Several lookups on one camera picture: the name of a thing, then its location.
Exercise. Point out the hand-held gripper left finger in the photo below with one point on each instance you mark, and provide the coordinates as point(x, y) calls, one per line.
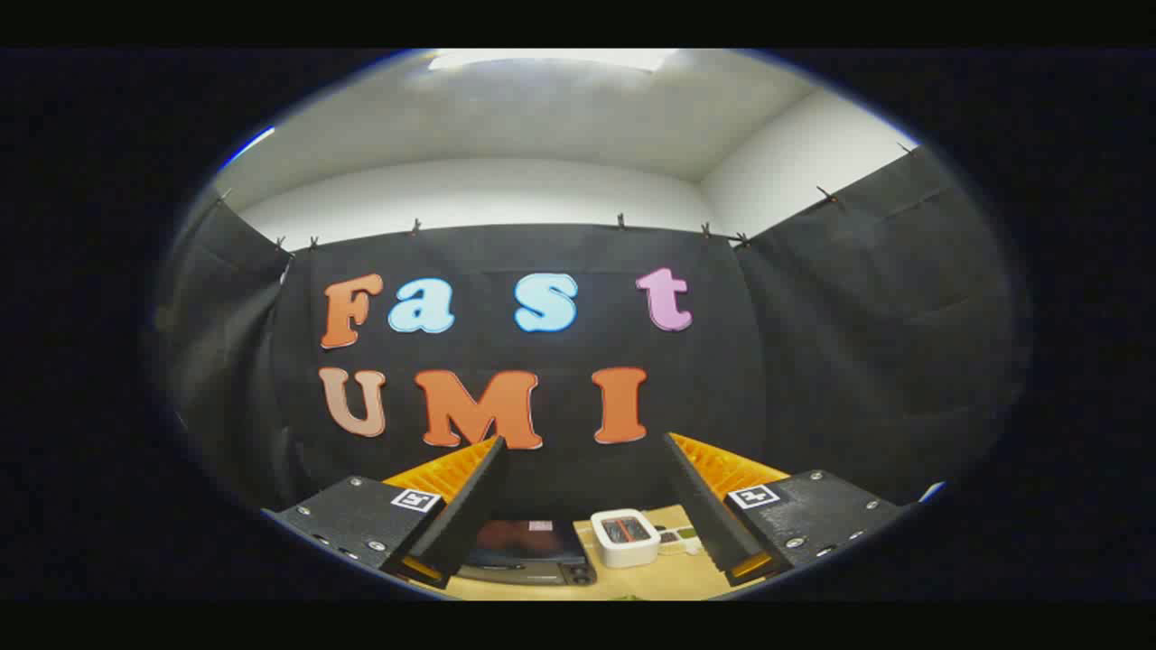
point(465, 510)

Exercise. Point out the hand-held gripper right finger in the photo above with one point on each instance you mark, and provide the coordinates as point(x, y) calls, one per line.
point(709, 510)

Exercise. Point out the black toaster oven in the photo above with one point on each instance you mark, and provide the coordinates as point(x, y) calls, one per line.
point(528, 546)

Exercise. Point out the white slot toaster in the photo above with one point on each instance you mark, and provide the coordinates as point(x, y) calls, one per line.
point(625, 542)

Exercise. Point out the white divided dish with beans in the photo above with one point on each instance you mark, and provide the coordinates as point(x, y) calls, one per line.
point(677, 540)

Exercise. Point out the row of backdrop clips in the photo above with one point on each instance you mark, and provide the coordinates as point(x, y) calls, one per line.
point(620, 219)

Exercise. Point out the ceiling light panel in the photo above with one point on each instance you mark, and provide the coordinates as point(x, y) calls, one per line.
point(551, 60)

